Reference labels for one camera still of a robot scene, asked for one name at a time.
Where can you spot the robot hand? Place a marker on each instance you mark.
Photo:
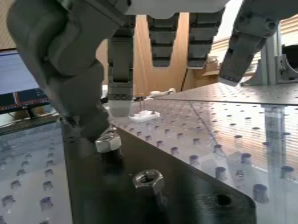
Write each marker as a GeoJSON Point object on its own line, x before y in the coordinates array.
{"type": "Point", "coordinates": [67, 56]}

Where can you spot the light silver hex nut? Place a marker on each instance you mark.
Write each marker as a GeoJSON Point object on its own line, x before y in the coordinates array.
{"type": "Point", "coordinates": [109, 143]}

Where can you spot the dark grey hex nut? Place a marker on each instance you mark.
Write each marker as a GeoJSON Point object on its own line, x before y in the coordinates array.
{"type": "Point", "coordinates": [148, 181]}

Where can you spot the computer screen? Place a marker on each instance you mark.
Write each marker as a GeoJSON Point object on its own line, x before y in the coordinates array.
{"type": "Point", "coordinates": [18, 80]}

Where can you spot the small white box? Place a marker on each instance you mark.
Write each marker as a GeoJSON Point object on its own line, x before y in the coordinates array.
{"type": "Point", "coordinates": [144, 116]}

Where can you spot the black plate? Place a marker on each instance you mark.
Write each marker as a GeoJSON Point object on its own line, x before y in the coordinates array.
{"type": "Point", "coordinates": [111, 200]}

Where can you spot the clear box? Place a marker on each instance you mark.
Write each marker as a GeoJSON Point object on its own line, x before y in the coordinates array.
{"type": "Point", "coordinates": [267, 110]}

